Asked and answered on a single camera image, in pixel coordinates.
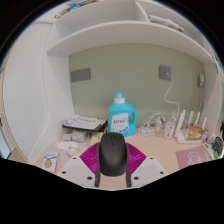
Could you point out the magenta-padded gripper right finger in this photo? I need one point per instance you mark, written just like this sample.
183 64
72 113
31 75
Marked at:
150 170

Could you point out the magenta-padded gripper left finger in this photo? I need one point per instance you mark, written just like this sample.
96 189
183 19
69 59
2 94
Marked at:
75 170

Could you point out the black computer mouse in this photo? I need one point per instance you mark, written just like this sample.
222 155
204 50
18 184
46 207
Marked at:
113 155

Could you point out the pink mouse pad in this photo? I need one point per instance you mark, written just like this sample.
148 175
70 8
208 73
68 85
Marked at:
191 157

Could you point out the clear plastic bag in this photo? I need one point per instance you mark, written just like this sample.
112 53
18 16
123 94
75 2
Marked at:
66 146

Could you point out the white blue yellow sachet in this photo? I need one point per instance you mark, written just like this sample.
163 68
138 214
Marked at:
50 160

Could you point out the silver foil packets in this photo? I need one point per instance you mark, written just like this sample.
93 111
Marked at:
75 136

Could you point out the small pale yellow box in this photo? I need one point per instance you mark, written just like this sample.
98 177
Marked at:
96 138

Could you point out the white power strip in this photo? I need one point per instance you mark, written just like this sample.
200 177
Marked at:
150 130

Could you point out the white router with antennas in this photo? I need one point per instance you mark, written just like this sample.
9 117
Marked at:
181 136

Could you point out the blue detergent bottle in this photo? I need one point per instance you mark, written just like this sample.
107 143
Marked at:
118 123

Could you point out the blank grey wall plate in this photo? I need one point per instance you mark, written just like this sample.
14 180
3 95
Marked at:
80 75

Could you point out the grey wall socket plate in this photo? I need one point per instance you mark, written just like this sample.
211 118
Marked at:
165 72

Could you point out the white wall charger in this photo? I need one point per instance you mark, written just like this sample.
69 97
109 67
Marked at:
201 80

